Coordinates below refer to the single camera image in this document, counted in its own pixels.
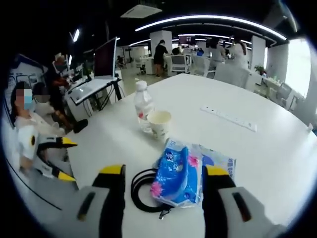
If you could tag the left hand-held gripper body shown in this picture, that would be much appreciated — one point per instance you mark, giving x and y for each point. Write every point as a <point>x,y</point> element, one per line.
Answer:
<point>32,148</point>

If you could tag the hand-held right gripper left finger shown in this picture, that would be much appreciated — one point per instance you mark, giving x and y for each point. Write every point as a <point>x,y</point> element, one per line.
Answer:
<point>109,198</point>

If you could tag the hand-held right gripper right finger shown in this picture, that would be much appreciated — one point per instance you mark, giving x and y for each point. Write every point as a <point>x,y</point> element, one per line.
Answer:
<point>220,198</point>

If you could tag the clear bag with blue pad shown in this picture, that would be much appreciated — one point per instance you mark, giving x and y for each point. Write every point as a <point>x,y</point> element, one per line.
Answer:
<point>223,161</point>

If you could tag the blue floral tissue pack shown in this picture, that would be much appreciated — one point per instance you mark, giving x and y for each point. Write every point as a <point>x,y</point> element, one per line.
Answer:
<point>175,173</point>

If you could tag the white paper cup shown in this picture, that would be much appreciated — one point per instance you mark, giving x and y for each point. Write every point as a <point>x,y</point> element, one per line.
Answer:
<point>158,124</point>

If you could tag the clear plastic water bottle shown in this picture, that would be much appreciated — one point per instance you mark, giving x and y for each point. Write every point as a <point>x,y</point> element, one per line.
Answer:
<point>143,104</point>

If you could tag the white angled stand shelf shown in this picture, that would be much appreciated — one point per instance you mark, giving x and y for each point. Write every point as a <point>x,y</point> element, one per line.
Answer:
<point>89,88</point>

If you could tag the black tripod stand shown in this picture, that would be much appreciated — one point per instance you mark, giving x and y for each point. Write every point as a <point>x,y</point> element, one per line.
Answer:
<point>116,90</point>

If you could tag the white and blue board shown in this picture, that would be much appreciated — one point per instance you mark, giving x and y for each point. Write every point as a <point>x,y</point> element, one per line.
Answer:
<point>24,72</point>

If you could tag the white power strip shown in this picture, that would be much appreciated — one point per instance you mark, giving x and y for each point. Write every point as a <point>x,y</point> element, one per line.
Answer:
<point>229,117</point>

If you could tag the large dark monitor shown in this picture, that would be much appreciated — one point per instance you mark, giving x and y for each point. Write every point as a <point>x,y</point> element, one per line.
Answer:
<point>105,59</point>

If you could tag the white table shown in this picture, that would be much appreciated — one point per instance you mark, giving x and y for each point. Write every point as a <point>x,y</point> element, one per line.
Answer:
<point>198,99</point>

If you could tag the short ceiling light strip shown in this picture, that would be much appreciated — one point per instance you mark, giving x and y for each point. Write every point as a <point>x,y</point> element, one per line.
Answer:
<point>76,35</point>

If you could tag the white mesh office chair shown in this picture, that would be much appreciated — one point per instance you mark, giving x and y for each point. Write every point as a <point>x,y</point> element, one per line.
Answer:
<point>180,63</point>
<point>201,65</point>

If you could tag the green potted plant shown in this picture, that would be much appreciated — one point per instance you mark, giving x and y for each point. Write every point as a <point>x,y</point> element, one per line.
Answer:
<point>260,69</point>

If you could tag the ceiling air conditioner unit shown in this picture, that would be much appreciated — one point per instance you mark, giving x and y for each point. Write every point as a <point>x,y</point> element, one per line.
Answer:
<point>141,11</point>

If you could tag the long curved ceiling light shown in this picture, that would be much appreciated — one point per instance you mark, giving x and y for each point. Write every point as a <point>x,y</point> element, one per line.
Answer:
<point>203,17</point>

